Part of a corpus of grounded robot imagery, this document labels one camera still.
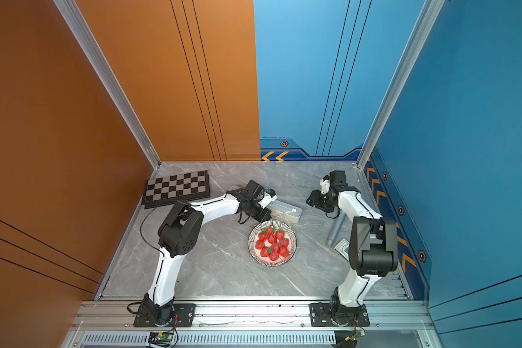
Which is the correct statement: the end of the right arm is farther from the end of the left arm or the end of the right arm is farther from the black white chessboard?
the black white chessboard

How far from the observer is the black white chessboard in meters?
1.04

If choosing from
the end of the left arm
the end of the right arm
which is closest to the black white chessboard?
the end of the left arm
